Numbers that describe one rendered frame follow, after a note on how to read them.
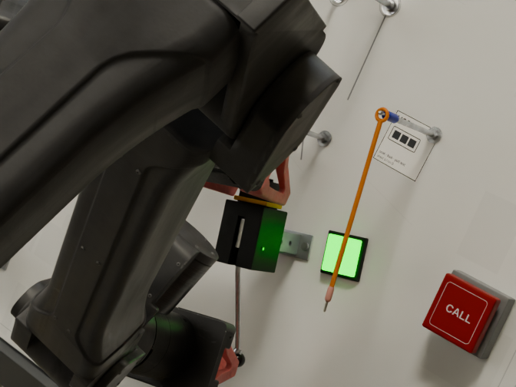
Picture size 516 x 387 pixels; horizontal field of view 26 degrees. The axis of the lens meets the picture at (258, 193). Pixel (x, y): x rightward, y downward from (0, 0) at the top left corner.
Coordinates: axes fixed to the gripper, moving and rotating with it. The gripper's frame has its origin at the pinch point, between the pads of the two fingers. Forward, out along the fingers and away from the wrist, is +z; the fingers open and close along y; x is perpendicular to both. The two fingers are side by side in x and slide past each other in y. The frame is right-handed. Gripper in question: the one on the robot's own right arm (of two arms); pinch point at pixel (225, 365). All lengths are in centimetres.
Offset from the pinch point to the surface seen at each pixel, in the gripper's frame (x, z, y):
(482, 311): -10.5, 2.0, -20.9
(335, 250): -12.9, 4.0, -4.9
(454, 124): -26.0, 2.8, -13.4
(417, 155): -22.8, 3.3, -10.5
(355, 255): -12.9, 4.0, -7.1
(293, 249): -12.1, 4.2, -0.6
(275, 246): -11.3, -0.7, -1.7
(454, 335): -8.1, 2.4, -19.0
